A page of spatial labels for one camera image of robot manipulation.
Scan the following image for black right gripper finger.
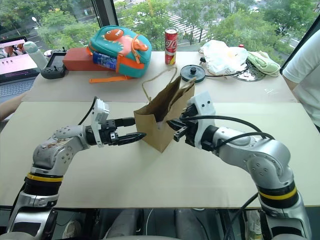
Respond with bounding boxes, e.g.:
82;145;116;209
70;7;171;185
172;126;189;143
166;119;189;131

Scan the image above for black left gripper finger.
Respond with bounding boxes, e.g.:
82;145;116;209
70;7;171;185
116;132;148;147
114;116;136;128

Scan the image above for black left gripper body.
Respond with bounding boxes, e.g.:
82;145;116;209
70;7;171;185
99;119;120;147

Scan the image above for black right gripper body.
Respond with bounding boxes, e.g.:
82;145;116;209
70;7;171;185
179;103;199;147

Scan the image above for brown paper bag with handles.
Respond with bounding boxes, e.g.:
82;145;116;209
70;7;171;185
133;65;196;154

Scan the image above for white plastic bag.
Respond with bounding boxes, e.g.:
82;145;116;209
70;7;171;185
199;39;249;76

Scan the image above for dark round lid with knob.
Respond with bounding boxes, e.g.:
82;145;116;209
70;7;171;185
180;64;207;83

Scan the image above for blue printed packet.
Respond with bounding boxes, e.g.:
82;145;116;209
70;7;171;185
92;51;118;71

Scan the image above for teal orange dinosaur backpack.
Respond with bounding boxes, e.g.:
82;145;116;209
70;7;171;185
86;24;153;85

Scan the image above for red cola can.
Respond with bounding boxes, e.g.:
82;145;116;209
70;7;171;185
164;27;179;66

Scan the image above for red rectangular box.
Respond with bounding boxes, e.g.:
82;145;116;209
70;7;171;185
62;47;118;72

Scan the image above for round metal rack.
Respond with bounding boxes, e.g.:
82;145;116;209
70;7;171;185
231;59;266;83

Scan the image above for grey rounded shape under table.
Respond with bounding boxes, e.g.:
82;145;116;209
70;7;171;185
173;208;209;240
103;208;144;240

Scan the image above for black handheld controller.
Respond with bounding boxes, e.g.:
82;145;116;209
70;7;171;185
40;48;68;80

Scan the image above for pale green plush cloth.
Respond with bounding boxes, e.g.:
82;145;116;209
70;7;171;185
246;50;281;76

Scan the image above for pale grey cylindrical object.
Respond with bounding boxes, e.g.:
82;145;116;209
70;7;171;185
22;41;49;70

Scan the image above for black window pillar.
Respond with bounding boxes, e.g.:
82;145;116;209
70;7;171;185
90;0;120;27

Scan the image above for open laptop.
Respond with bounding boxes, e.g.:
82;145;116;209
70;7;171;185
0;35;41;105

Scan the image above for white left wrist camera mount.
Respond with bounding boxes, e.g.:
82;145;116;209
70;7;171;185
90;98;111;148

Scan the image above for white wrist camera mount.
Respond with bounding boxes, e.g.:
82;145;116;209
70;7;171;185
90;98;111;148
186;91;217;148

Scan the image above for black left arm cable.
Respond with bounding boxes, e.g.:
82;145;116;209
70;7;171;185
77;96;98;126

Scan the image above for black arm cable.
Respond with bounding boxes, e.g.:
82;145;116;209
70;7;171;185
77;96;98;126
179;114;276;152

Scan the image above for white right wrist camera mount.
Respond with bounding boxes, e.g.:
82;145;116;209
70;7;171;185
186;91;217;148

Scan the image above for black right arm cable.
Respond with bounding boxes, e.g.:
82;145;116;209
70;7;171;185
179;114;276;152

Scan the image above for black hanging cable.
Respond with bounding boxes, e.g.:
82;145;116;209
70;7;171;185
224;191;260;240

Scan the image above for black slanted window frame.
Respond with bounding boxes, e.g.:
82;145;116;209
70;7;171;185
279;16;320;73

